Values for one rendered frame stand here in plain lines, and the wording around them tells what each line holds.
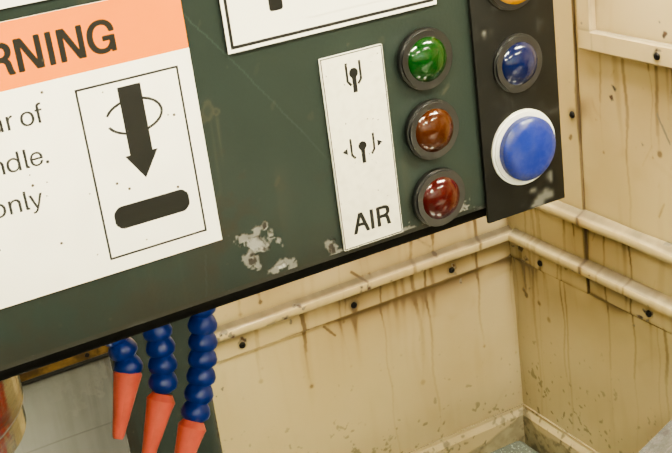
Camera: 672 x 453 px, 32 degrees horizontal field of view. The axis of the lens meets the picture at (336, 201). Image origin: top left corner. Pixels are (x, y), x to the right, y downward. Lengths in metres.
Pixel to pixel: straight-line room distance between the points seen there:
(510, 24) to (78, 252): 0.21
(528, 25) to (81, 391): 0.78
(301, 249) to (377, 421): 1.42
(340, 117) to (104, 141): 0.10
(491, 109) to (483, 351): 1.46
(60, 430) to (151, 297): 0.75
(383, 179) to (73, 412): 0.75
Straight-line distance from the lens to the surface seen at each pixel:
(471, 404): 2.00
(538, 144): 0.54
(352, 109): 0.49
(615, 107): 1.63
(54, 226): 0.45
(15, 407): 0.66
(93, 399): 1.22
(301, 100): 0.48
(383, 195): 0.51
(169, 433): 1.31
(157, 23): 0.45
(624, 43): 1.56
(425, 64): 0.50
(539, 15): 0.54
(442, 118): 0.51
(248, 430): 1.79
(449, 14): 0.51
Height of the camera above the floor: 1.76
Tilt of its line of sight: 21 degrees down
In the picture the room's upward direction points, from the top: 8 degrees counter-clockwise
